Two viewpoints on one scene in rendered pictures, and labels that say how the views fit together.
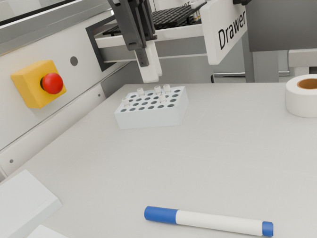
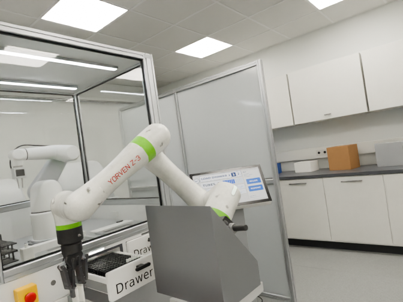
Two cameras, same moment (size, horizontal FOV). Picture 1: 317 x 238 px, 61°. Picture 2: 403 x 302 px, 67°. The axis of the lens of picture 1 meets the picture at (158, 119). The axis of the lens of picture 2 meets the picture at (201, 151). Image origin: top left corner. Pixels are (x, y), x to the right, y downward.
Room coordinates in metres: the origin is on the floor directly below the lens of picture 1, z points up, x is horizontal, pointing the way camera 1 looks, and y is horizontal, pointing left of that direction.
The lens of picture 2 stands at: (-0.66, -0.57, 1.33)
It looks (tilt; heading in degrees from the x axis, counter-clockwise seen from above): 1 degrees up; 1
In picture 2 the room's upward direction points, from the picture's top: 8 degrees counter-clockwise
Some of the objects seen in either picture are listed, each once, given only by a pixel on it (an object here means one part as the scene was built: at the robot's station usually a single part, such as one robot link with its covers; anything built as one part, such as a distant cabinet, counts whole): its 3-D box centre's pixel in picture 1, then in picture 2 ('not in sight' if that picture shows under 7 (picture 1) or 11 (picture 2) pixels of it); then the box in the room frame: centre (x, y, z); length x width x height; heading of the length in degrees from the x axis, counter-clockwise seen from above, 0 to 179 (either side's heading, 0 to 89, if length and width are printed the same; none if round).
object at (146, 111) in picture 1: (152, 107); not in sight; (0.47, 0.00, 0.78); 0.12 x 0.08 x 0.04; 66
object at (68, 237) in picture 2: not in sight; (69, 235); (0.49, -0.01, 1.09); 0.12 x 0.09 x 0.06; 66
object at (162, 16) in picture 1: (157, 29); (110, 268); (0.73, -0.07, 0.87); 0.22 x 0.18 x 0.06; 51
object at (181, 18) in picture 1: (190, 12); (123, 264); (0.66, -0.15, 0.90); 0.18 x 0.02 x 0.01; 141
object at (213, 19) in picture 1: (232, 16); (138, 272); (0.60, -0.22, 0.87); 0.29 x 0.02 x 0.11; 141
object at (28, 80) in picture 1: (40, 83); (26, 296); (0.52, 0.20, 0.88); 0.07 x 0.05 x 0.07; 141
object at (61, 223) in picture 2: not in sight; (67, 208); (0.49, -0.02, 1.19); 0.13 x 0.11 x 0.14; 44
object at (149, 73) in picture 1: (146, 64); (75, 296); (0.48, -0.01, 0.86); 0.03 x 0.01 x 0.07; 66
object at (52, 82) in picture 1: (51, 83); (30, 297); (0.50, 0.17, 0.88); 0.04 x 0.03 x 0.04; 141
